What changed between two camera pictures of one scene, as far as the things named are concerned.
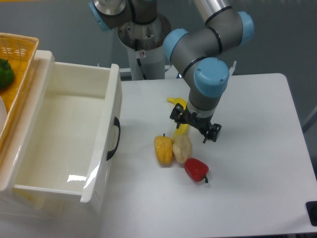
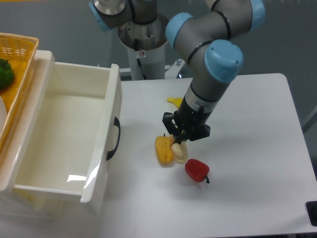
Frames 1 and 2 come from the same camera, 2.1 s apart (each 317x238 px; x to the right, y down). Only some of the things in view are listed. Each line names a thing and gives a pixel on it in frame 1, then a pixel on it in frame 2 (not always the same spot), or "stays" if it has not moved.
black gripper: (211, 133) to (189, 119)
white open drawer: (62, 137) stays
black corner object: (311, 209) stays
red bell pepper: (196, 169) stays
